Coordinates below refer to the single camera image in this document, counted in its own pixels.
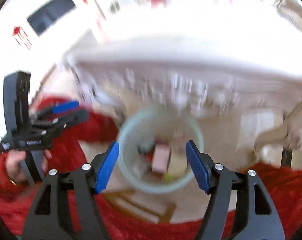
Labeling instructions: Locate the left hand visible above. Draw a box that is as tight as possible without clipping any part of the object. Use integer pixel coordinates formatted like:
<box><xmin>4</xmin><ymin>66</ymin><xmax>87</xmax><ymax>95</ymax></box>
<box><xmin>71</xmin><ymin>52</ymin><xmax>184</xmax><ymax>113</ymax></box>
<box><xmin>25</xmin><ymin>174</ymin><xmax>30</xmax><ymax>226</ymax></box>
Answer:
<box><xmin>5</xmin><ymin>148</ymin><xmax>53</xmax><ymax>183</ymax></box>

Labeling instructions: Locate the red sweater sleeve left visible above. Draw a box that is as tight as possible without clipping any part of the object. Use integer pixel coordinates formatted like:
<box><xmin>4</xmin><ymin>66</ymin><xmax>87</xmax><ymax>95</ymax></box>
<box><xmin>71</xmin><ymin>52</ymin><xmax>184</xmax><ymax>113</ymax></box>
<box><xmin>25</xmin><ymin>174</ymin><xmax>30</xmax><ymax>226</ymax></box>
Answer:
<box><xmin>0</xmin><ymin>111</ymin><xmax>118</xmax><ymax>235</ymax></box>

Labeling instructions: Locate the red sweater sleeve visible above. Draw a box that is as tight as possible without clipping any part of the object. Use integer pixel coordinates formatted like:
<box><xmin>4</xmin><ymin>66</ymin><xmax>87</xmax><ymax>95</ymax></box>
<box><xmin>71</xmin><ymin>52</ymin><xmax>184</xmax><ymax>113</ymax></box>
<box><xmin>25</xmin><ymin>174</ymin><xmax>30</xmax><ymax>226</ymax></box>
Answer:
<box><xmin>0</xmin><ymin>111</ymin><xmax>118</xmax><ymax>235</ymax></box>
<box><xmin>211</xmin><ymin>162</ymin><xmax>302</xmax><ymax>240</ymax></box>

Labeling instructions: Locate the red sweater sleeve right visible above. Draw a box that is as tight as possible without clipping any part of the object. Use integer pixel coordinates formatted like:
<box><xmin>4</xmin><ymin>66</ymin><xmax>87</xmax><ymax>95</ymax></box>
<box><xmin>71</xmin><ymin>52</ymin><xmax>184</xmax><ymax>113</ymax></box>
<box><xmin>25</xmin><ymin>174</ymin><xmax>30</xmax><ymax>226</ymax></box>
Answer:
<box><xmin>211</xmin><ymin>162</ymin><xmax>302</xmax><ymax>240</ymax></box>

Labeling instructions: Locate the ornate white coffee table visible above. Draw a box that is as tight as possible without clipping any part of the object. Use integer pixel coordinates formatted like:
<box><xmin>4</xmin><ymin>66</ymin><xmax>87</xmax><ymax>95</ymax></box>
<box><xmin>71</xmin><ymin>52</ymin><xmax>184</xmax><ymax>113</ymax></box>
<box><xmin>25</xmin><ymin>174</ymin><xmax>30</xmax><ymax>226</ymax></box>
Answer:
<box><xmin>63</xmin><ymin>41</ymin><xmax>302</xmax><ymax>150</ymax></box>

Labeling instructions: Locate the wooden stool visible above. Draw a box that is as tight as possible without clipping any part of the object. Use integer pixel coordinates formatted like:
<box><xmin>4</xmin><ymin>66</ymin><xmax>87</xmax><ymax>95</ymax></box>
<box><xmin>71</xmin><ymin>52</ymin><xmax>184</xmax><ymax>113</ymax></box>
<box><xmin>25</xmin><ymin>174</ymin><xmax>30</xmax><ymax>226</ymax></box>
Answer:
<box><xmin>102</xmin><ymin>189</ymin><xmax>176</xmax><ymax>224</ymax></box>

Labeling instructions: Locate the cream box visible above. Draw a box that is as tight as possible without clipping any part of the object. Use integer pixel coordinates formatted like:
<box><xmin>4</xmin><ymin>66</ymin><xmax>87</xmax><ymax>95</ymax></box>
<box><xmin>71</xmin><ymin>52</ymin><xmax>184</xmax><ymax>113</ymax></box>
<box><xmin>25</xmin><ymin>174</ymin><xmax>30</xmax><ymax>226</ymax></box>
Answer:
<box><xmin>167</xmin><ymin>144</ymin><xmax>188</xmax><ymax>178</ymax></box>

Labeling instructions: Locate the light green mesh wastebasket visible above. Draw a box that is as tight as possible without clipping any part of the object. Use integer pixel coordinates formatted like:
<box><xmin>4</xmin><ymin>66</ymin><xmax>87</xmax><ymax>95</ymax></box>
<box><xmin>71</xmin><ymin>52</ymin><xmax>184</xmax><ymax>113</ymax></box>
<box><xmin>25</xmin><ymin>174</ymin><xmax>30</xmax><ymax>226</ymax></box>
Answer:
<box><xmin>117</xmin><ymin>107</ymin><xmax>204</xmax><ymax>194</ymax></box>

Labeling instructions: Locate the pink box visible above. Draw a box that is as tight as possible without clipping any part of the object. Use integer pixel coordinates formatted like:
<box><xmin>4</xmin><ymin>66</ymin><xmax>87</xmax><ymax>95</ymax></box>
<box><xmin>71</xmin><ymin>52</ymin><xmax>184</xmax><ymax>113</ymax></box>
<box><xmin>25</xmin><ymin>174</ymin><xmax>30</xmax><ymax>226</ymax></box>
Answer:
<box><xmin>152</xmin><ymin>144</ymin><xmax>171</xmax><ymax>174</ymax></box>

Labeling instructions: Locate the beige sofa right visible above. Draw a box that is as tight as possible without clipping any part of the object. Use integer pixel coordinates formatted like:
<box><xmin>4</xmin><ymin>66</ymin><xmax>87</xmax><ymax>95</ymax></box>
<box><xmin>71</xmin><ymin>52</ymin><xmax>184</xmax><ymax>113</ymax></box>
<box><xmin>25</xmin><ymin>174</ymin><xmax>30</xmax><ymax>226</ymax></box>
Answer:
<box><xmin>274</xmin><ymin>0</ymin><xmax>302</xmax><ymax>32</ymax></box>

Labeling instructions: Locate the red wall ornament left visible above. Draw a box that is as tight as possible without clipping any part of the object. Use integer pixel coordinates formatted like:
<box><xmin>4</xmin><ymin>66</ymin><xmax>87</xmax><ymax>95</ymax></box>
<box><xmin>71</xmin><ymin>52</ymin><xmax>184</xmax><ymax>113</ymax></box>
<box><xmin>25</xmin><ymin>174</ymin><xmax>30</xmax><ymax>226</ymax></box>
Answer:
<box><xmin>12</xmin><ymin>26</ymin><xmax>32</xmax><ymax>50</ymax></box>

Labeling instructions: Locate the wall mounted television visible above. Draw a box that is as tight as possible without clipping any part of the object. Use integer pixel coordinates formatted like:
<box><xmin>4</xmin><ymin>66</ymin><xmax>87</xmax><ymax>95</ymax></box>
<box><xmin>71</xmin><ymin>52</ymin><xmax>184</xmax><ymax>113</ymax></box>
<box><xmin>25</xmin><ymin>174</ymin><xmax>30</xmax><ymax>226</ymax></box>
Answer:
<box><xmin>27</xmin><ymin>0</ymin><xmax>76</xmax><ymax>36</ymax></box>

